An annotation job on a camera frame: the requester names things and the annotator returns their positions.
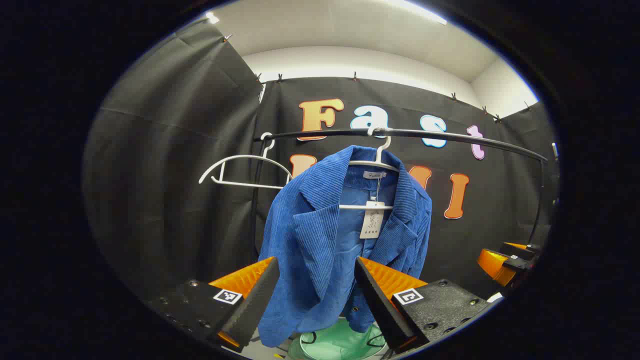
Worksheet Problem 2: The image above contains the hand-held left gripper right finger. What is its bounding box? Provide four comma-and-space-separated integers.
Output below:
354, 256, 496, 355

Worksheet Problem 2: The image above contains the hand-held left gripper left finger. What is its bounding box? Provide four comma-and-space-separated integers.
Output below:
147, 256, 281, 353

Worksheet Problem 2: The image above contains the blue corduroy jacket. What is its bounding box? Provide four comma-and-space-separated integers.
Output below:
257, 145, 433, 348

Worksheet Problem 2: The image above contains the white plastic hanger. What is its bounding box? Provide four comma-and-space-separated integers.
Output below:
339, 127, 402, 211
198, 132, 296, 191

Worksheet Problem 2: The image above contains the black metal clothes rack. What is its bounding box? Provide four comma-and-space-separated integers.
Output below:
248, 127, 549, 266

